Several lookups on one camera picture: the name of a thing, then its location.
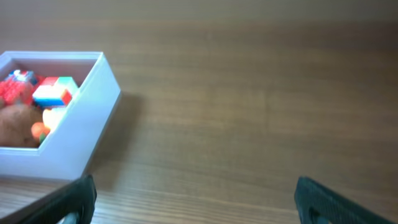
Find multicoloured puzzle cube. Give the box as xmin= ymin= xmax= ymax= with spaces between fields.
xmin=32 ymin=77 xmax=78 ymax=108

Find white box pink interior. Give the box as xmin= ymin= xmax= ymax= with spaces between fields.
xmin=1 ymin=51 xmax=121 ymax=180

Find red toy truck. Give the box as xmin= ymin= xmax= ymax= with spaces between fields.
xmin=1 ymin=70 xmax=44 ymax=106

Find brown plush toy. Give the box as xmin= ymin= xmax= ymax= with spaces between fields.
xmin=1 ymin=99 xmax=43 ymax=147

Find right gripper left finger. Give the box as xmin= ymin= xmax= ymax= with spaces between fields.
xmin=19 ymin=175 xmax=97 ymax=224

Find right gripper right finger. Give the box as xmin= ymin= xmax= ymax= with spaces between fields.
xmin=294 ymin=177 xmax=393 ymax=224

